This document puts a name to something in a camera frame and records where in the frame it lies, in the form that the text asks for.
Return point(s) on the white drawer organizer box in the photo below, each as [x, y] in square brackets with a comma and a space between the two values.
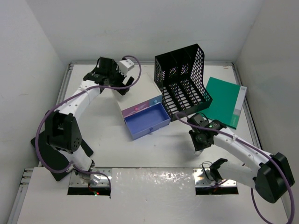
[141, 96]

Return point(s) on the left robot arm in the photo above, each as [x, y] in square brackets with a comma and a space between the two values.
[61, 123]

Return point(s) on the metal base plate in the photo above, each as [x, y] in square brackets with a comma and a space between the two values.
[203, 179]
[100, 179]

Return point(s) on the black mesh file organizer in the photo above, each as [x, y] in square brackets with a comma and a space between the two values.
[179, 76]

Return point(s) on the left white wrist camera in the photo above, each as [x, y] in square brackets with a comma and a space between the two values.
[125, 66]

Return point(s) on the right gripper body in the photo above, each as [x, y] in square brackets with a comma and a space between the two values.
[198, 143]

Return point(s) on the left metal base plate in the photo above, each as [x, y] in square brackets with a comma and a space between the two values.
[100, 179]

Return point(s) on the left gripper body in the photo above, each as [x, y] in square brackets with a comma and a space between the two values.
[116, 78]

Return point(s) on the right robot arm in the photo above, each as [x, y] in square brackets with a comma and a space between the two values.
[265, 172]

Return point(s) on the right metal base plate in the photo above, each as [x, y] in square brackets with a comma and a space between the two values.
[203, 179]

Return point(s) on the green notebook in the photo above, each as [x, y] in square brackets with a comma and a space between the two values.
[227, 101]

